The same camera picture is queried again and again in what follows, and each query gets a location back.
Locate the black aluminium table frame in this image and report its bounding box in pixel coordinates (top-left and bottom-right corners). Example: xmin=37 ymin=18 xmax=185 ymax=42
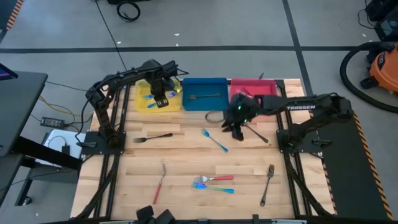
xmin=70 ymin=70 xmax=336 ymax=224

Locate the orange shop vacuum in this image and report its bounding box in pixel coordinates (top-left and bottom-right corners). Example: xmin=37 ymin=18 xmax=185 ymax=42
xmin=360 ymin=43 xmax=398 ymax=94

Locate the yellow plastic bin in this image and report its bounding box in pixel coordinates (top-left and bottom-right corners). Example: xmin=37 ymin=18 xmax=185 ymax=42
xmin=134 ymin=78 xmax=183 ymax=113

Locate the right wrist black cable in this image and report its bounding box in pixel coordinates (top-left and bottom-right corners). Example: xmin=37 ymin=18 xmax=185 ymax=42
xmin=204 ymin=110 xmax=225 ymax=124

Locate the blue spoon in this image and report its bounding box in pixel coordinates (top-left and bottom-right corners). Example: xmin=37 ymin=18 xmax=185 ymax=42
xmin=200 ymin=128 xmax=229 ymax=154

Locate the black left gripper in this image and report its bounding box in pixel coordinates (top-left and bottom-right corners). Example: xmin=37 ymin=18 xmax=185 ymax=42
xmin=143 ymin=59 xmax=179 ymax=109

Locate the laptop screen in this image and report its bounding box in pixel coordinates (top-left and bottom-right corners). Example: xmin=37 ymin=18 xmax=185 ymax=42
xmin=0 ymin=63 xmax=19 ymax=82

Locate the red plastic bin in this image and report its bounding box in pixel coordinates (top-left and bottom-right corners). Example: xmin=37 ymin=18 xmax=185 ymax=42
xmin=229 ymin=78 xmax=280 ymax=123

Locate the white flat box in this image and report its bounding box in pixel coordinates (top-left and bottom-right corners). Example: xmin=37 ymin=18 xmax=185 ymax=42
xmin=43 ymin=129 xmax=87 ymax=168

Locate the black floor cable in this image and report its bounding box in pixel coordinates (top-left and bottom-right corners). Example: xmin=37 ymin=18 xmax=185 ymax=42
xmin=94 ymin=0 xmax=128 ymax=72

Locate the black equipment cart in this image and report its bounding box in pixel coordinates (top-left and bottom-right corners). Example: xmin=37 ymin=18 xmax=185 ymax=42
xmin=357 ymin=0 xmax=398 ymax=43

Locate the black power brick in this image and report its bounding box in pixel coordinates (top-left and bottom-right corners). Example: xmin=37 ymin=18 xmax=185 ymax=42
xmin=39 ymin=116 xmax=66 ymax=129

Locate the coiled black cable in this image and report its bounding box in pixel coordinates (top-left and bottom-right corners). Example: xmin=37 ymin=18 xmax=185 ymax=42
xmin=116 ymin=0 xmax=142 ymax=23

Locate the orange vacuum cleaner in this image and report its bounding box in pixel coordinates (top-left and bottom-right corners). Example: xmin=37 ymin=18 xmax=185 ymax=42
xmin=339 ymin=41 xmax=398 ymax=114

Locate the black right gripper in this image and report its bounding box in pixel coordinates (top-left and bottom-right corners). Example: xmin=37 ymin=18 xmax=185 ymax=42
xmin=221 ymin=93 xmax=264 ymax=142

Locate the black rounded object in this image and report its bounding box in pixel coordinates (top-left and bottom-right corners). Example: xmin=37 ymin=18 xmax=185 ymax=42
xmin=136 ymin=205 xmax=155 ymax=224
xmin=154 ymin=208 xmax=176 ymax=224

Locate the dark grey desk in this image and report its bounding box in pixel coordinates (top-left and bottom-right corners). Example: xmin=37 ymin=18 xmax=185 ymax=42
xmin=0 ymin=70 xmax=84 ymax=208

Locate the blue plastic bin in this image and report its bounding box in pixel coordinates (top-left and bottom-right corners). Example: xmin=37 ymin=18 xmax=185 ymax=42
xmin=182 ymin=77 xmax=230 ymax=112

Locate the black mat with hazard stripes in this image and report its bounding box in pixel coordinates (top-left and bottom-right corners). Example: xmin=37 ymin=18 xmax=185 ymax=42
xmin=312 ymin=108 xmax=395 ymax=221
xmin=0 ymin=0 xmax=25 ymax=31

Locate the black fork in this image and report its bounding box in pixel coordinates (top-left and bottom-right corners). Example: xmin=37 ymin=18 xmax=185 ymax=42
xmin=188 ymin=92 xmax=222 ymax=101
xmin=244 ymin=123 xmax=269 ymax=144
xmin=259 ymin=163 xmax=276 ymax=208
xmin=132 ymin=133 xmax=174 ymax=144

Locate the black floor equipment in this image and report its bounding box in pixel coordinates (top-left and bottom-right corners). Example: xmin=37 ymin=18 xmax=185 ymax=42
xmin=107 ymin=0 xmax=150 ymax=5

